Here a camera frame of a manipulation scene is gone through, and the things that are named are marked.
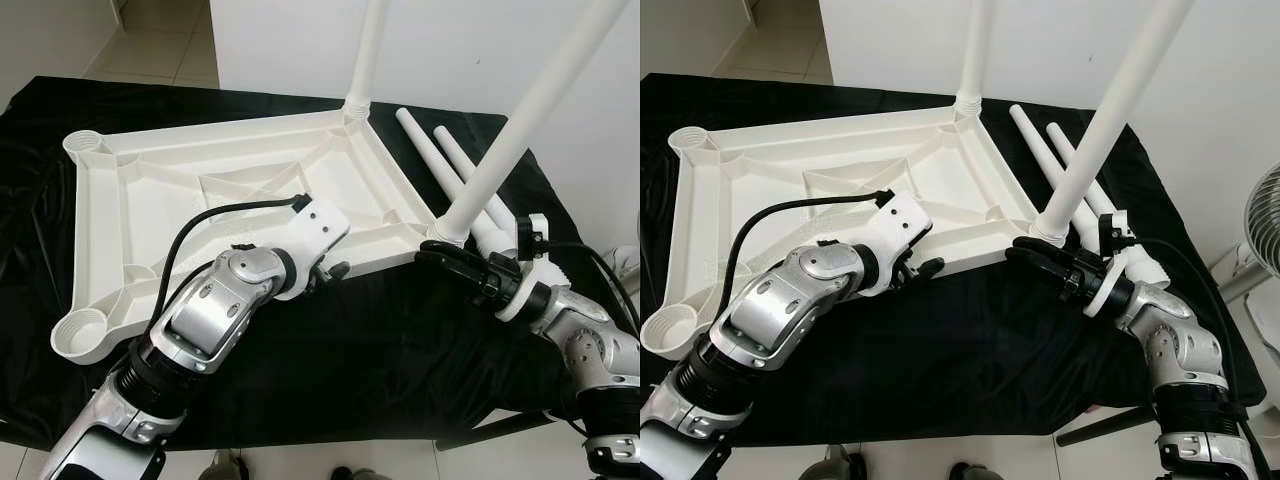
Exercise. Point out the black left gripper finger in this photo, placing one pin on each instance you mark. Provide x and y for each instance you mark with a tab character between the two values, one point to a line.
338	268
931	268

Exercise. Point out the black robot right foot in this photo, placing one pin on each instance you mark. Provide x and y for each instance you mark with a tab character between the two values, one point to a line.
355	474
975	473

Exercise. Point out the white plastic children table top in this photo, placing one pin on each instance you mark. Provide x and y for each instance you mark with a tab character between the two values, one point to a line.
150	200
740	200

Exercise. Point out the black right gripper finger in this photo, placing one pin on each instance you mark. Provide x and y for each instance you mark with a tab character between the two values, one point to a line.
452	254
450	272
1042	250
1040	268

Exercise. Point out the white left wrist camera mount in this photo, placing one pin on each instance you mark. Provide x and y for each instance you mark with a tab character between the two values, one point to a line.
320	230
905	225

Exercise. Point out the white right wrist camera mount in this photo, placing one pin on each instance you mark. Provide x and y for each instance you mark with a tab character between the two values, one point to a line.
1120	285
525	290

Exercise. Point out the dark grey metal table leg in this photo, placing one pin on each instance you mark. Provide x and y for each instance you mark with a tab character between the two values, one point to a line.
18	432
490	432
1105	427

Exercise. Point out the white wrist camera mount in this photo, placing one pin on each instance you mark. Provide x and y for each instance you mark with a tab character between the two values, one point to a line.
905	225
1120	285
525	290
320	230

